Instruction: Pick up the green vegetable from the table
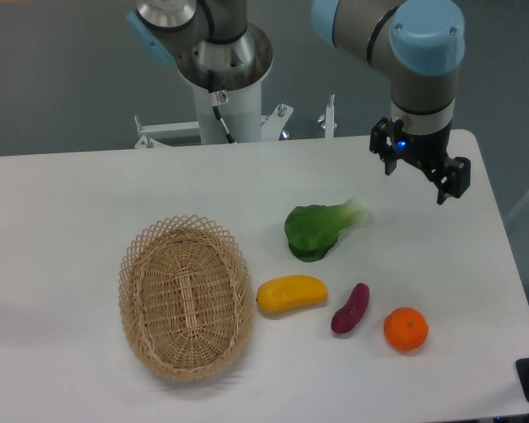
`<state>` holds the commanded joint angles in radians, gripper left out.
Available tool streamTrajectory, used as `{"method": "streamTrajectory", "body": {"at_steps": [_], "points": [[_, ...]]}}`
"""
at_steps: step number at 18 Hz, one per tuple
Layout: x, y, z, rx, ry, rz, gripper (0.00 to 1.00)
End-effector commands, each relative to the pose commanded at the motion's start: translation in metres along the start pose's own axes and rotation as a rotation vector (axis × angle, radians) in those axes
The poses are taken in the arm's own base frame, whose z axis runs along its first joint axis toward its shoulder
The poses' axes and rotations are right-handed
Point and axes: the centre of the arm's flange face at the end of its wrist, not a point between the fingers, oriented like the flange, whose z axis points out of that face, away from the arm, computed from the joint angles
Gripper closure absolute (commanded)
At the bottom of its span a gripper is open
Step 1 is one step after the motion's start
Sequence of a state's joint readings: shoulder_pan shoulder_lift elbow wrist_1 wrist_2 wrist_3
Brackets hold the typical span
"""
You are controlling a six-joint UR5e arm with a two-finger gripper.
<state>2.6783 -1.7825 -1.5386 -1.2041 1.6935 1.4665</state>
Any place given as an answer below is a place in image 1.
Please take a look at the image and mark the purple sweet potato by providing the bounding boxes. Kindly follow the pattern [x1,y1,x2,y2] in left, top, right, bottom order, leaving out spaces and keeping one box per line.
[331,283,370,335]

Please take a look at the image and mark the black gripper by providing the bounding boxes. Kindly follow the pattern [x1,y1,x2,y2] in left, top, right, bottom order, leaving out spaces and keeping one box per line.
[369,117,471,205]

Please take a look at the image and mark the green bok choy vegetable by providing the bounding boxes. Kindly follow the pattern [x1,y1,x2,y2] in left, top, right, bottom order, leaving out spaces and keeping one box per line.
[284,198,369,263]

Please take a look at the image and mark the white metal base frame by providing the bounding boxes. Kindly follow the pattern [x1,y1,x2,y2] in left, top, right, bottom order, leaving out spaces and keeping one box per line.
[134,93,338,149]

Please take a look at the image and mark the woven wicker basket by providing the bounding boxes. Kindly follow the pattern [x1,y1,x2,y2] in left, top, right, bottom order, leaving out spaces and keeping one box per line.
[118,215,255,382]

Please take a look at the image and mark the yellow mango fruit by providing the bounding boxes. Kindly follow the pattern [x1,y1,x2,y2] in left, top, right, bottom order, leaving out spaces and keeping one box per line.
[257,275,328,314]

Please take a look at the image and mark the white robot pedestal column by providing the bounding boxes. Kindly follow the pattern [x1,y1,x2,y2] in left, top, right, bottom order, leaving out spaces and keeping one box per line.
[191,82,262,145]

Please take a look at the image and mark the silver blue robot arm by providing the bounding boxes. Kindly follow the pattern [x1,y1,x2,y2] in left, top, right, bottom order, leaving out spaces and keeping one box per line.
[126,1,471,202]

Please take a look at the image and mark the orange tangerine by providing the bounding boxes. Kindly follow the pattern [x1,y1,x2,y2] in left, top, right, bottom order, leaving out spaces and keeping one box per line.
[384,307,429,353]

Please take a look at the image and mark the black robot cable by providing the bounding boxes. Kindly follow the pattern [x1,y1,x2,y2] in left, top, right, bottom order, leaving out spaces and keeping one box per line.
[206,69,238,145]

